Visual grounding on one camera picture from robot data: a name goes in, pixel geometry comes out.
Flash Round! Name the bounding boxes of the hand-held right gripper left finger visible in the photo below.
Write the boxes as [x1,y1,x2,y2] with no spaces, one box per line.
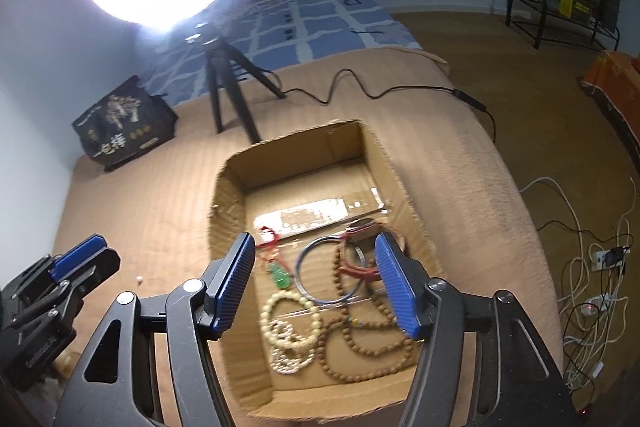
[52,232,257,427]

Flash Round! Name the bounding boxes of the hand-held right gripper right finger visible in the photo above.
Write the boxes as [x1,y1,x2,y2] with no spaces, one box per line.
[374,233,581,427]

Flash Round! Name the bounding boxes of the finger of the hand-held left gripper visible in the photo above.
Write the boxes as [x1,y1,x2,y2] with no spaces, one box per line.
[49,234,109,281]
[59,249,122,309]

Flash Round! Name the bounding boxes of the cream bead bracelet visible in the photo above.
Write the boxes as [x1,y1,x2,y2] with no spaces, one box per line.
[259,291,324,358]

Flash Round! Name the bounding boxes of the red strap wristwatch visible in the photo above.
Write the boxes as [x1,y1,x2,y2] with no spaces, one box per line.
[335,216,386,283]

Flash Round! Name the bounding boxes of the green pendant red cord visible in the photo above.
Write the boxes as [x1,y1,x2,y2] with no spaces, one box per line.
[254,226,294,292]

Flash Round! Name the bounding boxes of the cardboard box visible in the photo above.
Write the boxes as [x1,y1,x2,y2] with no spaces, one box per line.
[205,119,436,421]

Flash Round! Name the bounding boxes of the dark thin bangle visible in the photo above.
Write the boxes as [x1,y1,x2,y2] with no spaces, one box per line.
[294,236,374,306]

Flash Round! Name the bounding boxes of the brown wooden bead necklace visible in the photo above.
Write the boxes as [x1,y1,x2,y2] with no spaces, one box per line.
[317,246,416,391]

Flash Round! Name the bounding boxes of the small white bead bracelet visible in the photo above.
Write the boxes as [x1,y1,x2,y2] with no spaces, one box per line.
[269,324,314,376]

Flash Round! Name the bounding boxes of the black snack bag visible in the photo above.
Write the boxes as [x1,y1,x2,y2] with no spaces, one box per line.
[71,75,179,173]

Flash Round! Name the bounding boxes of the black tripod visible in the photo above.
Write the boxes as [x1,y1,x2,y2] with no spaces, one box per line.
[182,21,286,146]

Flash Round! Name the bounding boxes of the white power strip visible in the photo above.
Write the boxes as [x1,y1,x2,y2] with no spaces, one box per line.
[589,246,629,274]

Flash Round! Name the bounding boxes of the blue checked bedsheet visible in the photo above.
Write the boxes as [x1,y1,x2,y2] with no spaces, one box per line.
[134,0,422,104]

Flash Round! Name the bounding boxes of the orange cloth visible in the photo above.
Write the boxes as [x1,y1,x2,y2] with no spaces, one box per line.
[579,49,640,148]

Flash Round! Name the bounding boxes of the white cables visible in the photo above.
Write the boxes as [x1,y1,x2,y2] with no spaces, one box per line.
[519,176,640,389]

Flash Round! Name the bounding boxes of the black ring light cable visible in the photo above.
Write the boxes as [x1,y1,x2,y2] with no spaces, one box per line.
[264,68,499,143]

